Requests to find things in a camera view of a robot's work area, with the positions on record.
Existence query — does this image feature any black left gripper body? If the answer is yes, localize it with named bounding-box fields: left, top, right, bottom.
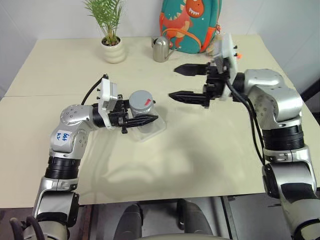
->
left=108, top=94, right=131, bottom=135

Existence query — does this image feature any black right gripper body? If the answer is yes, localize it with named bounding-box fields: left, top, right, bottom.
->
left=203, top=61, right=232, bottom=102

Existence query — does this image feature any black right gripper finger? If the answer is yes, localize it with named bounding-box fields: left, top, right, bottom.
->
left=173, top=63, right=210, bottom=77
left=167, top=90, right=210, bottom=109

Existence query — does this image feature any clear plastic jar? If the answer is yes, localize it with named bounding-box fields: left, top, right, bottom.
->
left=130, top=109, right=157, bottom=134

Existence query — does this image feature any grey round container red label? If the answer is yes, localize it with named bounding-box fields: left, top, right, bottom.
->
left=128, top=89, right=157, bottom=117

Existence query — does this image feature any clear plastic box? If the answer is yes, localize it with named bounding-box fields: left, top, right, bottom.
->
left=129, top=116, right=168, bottom=144

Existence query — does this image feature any silver metal watering can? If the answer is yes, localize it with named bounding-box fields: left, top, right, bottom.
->
left=150, top=36, right=180, bottom=63

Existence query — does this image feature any teal dinosaur backpack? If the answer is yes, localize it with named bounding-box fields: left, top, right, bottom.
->
left=159, top=0, right=223, bottom=55

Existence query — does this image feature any white ribbed plant pot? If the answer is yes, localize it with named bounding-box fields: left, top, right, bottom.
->
left=100, top=36, right=127, bottom=64

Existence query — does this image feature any green leafy plant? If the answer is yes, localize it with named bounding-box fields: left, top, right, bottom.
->
left=83, top=0, right=125, bottom=47

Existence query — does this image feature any dark rounded shape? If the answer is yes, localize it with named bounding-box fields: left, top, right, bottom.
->
left=116, top=203, right=144, bottom=239
left=176, top=198, right=214, bottom=236

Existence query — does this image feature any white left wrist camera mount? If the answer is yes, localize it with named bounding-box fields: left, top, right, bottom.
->
left=96, top=77, right=120, bottom=131

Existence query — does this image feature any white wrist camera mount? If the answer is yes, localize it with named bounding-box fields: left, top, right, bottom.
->
left=96, top=77, right=120, bottom=131
left=211, top=32, right=240, bottom=102

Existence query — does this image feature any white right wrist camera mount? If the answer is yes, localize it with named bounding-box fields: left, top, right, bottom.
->
left=211, top=32, right=240, bottom=102

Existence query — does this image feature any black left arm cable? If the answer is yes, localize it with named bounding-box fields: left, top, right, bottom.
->
left=81, top=73, right=110, bottom=106

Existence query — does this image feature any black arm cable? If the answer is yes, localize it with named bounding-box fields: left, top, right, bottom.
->
left=224, top=74, right=267, bottom=167
left=81, top=73, right=110, bottom=106

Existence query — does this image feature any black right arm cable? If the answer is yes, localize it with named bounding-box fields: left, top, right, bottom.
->
left=224, top=74, right=267, bottom=167

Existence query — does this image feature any black furniture frame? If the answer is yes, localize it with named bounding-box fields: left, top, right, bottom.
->
left=299, top=77, right=320, bottom=111

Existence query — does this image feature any black hose loop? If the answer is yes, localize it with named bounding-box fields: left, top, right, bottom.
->
left=9, top=216, right=26, bottom=240
left=25, top=215, right=47, bottom=240

